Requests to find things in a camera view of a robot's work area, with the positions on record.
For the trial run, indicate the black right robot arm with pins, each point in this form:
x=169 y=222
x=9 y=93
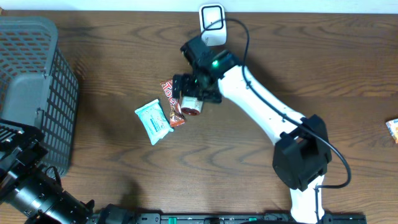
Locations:
x=300 y=157

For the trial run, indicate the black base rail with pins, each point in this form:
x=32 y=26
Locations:
x=156 y=218

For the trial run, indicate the teal wet wipes packet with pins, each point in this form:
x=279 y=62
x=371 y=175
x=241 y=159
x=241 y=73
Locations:
x=155 y=123

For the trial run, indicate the red Topps candy bar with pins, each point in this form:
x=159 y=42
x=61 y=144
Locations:
x=176 y=116

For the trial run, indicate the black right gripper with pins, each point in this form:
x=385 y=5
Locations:
x=212 y=95

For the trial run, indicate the orange Kleenex tissue pack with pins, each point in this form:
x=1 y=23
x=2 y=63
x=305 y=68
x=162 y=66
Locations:
x=392 y=126

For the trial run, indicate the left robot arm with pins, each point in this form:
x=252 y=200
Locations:
x=26 y=185

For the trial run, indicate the grey plastic mesh basket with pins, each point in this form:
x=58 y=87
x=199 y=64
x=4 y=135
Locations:
x=38 y=87

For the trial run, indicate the green lidded white jar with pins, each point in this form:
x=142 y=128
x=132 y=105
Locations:
x=191 y=105

